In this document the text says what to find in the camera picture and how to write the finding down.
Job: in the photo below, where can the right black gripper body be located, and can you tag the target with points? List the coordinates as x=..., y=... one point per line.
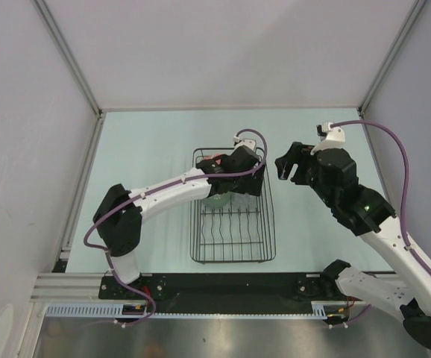
x=306, y=172

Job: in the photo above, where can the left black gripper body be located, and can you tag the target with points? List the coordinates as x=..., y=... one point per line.
x=244, y=183

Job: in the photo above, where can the tall clear faceted glass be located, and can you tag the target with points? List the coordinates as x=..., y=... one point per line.
x=242, y=201

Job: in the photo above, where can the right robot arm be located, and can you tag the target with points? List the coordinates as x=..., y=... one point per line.
x=366, y=213

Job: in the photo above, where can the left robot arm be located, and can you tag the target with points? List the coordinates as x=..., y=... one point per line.
x=122, y=212

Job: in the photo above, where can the pink mug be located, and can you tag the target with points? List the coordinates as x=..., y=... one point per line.
x=215, y=157

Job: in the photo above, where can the green ceramic cup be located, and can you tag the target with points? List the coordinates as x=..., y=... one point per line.
x=217, y=201

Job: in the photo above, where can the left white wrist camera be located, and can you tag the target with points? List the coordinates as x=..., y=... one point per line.
x=247, y=142

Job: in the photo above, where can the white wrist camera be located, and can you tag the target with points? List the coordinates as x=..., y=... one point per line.
x=247, y=142
x=331, y=137

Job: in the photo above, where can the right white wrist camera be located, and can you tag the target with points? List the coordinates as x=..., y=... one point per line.
x=331, y=137

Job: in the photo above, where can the black wire dish rack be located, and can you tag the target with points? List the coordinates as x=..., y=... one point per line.
x=228, y=235

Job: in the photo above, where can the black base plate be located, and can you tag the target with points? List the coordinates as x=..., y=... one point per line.
x=238, y=293

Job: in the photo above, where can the white slotted cable duct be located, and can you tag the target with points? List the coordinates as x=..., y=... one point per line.
x=132, y=311

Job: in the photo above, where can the aluminium frame rail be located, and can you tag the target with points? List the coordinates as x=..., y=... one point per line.
x=63, y=287

